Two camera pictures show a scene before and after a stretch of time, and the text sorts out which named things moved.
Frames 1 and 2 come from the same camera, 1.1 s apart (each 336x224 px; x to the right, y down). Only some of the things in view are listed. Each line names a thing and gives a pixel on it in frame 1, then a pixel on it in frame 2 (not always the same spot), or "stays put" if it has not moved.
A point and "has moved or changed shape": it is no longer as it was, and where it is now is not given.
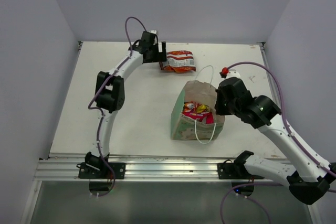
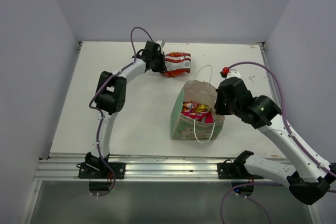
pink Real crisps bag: (196, 115) stays put
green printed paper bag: (194, 116) stays put
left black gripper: (160, 56) -> (161, 68)
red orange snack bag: (179, 61) has moved or changed shape
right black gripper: (219, 109) stays put
